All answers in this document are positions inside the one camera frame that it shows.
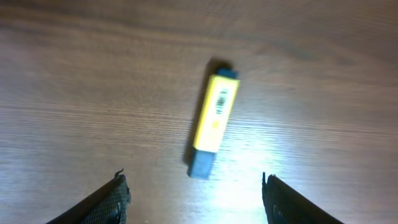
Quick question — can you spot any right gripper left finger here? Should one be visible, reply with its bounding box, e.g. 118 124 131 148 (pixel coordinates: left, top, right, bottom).
47 170 131 224

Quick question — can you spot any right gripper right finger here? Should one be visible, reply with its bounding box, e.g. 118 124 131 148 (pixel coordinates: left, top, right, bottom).
262 173 343 224

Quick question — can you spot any yellow highlighter marker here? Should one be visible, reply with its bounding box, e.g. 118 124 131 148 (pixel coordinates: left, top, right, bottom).
188 68 239 179

